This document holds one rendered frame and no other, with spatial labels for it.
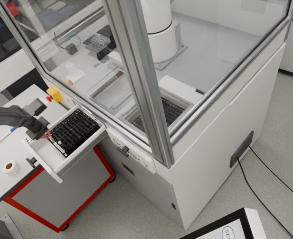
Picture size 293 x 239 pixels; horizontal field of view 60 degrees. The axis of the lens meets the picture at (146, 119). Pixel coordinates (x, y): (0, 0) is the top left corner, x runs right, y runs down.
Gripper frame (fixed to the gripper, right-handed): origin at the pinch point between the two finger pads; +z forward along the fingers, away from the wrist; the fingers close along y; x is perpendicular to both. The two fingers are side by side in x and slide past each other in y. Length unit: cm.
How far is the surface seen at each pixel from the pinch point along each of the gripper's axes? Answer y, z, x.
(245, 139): 78, 73, -59
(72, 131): 8.8, 6.4, -3.3
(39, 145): -7.3, 9.7, 10.0
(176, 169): 24, 9, -57
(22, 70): 18, 17, 78
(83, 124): 14.8, 7.3, -4.8
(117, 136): 19.8, 4.6, -26.6
